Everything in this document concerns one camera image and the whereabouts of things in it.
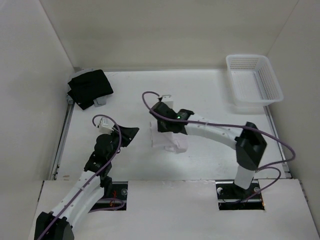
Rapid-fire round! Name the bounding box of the aluminium table rail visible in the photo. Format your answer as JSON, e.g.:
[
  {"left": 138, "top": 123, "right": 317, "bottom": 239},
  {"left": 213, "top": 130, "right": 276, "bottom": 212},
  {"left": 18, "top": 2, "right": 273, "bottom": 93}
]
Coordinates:
[
  {"left": 263, "top": 106, "right": 292, "bottom": 179},
  {"left": 48, "top": 93, "right": 75, "bottom": 180}
]

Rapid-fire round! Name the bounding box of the white plastic basket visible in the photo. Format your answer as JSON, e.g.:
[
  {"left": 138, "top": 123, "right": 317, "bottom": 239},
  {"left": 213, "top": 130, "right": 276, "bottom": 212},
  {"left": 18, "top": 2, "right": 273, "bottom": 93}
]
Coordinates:
[{"left": 225, "top": 54, "right": 284, "bottom": 107}]

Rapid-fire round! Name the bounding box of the aluminium right table rail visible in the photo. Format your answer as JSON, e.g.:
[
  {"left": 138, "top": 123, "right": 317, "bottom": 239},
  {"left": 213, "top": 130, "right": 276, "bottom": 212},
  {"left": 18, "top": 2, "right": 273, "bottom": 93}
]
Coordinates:
[{"left": 263, "top": 106, "right": 292, "bottom": 179}]

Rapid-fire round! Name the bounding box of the white tank top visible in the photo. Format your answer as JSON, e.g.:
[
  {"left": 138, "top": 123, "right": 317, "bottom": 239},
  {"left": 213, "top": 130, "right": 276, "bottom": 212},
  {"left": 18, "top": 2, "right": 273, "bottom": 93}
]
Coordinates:
[{"left": 150, "top": 120, "right": 189, "bottom": 154}]

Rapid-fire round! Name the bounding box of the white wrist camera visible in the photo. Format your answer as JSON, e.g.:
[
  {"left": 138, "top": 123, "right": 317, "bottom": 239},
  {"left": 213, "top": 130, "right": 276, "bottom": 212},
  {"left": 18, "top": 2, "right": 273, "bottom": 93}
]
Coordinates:
[
  {"left": 97, "top": 117, "right": 114, "bottom": 135},
  {"left": 158, "top": 94, "right": 174, "bottom": 109}
]

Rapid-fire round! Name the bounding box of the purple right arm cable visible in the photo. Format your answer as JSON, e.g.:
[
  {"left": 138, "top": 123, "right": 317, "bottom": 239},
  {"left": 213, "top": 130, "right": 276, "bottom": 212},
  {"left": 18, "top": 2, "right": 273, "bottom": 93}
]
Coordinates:
[{"left": 141, "top": 91, "right": 296, "bottom": 203}]

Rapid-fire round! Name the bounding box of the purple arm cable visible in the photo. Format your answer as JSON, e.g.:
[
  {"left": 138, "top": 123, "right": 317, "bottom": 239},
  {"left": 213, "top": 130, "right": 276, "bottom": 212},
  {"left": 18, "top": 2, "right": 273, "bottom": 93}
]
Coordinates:
[
  {"left": 141, "top": 91, "right": 296, "bottom": 203},
  {"left": 37, "top": 114, "right": 126, "bottom": 240}
]

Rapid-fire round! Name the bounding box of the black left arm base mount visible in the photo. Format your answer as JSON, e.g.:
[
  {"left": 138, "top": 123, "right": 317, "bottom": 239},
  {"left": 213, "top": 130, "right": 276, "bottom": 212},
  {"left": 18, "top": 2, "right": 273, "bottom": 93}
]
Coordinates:
[{"left": 89, "top": 181, "right": 129, "bottom": 212}]

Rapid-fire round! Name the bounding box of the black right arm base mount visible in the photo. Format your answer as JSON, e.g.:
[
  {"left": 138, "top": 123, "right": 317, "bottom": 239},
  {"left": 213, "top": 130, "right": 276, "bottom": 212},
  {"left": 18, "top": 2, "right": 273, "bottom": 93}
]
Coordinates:
[{"left": 215, "top": 180, "right": 265, "bottom": 211}]

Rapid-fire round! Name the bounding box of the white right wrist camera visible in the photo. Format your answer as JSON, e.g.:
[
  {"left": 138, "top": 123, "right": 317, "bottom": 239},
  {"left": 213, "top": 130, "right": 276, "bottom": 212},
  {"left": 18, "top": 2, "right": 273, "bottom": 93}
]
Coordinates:
[{"left": 158, "top": 94, "right": 174, "bottom": 109}]

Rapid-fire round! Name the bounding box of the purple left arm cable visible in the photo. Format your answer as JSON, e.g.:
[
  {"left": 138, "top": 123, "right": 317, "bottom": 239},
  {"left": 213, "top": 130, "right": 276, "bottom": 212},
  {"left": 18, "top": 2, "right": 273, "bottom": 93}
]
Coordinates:
[{"left": 37, "top": 114, "right": 126, "bottom": 240}]

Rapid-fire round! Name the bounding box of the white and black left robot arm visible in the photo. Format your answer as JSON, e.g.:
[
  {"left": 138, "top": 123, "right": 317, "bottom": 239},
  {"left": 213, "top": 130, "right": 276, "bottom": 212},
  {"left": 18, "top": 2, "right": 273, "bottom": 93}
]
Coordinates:
[{"left": 34, "top": 125, "right": 139, "bottom": 240}]

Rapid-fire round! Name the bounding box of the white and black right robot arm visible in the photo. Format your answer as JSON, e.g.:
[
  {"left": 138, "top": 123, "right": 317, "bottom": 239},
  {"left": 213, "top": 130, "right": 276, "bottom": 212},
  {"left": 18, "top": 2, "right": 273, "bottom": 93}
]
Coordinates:
[{"left": 149, "top": 101, "right": 267, "bottom": 198}]

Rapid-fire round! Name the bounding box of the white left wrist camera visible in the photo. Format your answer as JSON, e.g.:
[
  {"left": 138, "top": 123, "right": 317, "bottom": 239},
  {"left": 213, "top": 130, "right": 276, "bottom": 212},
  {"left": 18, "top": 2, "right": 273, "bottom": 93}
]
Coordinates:
[{"left": 97, "top": 117, "right": 114, "bottom": 135}]

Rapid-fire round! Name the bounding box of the aluminium left table rail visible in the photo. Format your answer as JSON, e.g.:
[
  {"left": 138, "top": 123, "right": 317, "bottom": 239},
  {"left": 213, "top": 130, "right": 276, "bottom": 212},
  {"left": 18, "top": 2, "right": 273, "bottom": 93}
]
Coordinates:
[{"left": 48, "top": 93, "right": 75, "bottom": 180}]

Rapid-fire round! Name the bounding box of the folded black tank top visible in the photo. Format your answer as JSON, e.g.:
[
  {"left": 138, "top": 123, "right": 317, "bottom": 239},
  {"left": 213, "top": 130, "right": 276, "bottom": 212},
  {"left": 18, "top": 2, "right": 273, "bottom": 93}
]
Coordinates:
[{"left": 66, "top": 69, "right": 115, "bottom": 111}]

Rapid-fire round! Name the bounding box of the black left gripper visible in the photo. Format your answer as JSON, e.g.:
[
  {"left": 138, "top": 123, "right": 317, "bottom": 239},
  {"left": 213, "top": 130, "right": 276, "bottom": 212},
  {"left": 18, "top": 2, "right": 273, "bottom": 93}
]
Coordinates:
[{"left": 107, "top": 124, "right": 139, "bottom": 161}]

